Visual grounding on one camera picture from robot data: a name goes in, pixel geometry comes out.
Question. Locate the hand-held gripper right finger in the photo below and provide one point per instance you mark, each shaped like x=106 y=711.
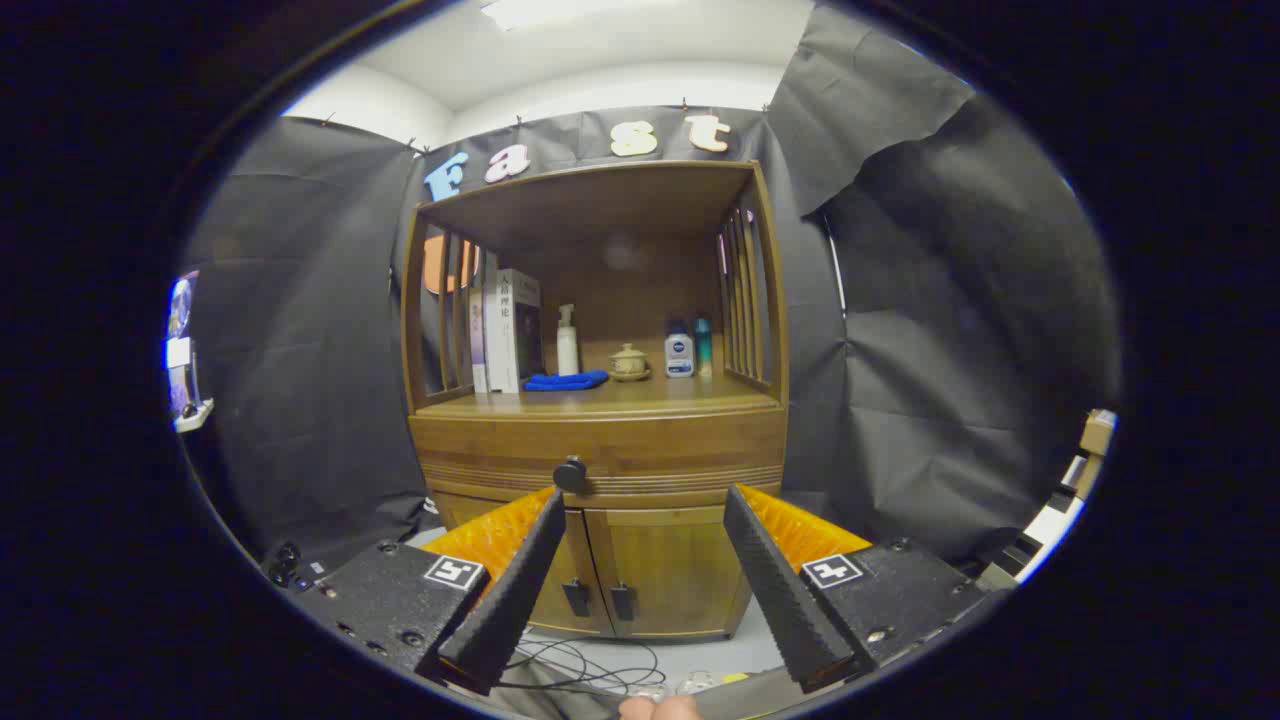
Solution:
x=775 y=590

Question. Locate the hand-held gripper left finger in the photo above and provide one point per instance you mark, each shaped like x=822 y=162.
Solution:
x=520 y=590

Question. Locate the wooden drawer with black knob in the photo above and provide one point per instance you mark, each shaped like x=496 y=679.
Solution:
x=650 y=450

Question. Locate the wooden cabinet door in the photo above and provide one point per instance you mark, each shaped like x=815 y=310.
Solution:
x=670 y=570
x=590 y=560

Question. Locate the wooden countertop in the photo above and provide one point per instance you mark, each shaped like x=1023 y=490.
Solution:
x=650 y=392

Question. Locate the wooden cabinet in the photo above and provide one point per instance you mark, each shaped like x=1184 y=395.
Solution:
x=600 y=210

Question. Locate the blue cloth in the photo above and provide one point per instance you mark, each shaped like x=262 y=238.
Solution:
x=565 y=381

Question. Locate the black power strip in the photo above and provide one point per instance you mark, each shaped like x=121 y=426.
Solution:
x=285 y=565

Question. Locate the white pump bottle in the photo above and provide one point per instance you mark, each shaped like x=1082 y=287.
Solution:
x=568 y=355

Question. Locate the thin white book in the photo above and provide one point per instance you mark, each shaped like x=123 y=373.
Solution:
x=490 y=350

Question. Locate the thin purple book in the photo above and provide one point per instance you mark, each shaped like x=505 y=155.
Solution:
x=477 y=345

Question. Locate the white lotion bottle blue cap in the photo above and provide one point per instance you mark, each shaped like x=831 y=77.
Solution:
x=679 y=360

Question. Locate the teal bottle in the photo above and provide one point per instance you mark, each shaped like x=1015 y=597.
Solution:
x=704 y=350

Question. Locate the thick white book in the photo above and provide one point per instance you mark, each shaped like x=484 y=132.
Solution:
x=507 y=340

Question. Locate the lidded ceramic tea cup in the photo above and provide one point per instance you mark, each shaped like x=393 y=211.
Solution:
x=630 y=365

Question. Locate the white and black furniture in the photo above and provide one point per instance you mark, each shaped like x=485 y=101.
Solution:
x=1050 y=520

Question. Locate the white cluttered shelf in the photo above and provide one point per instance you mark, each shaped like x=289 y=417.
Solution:
x=180 y=355

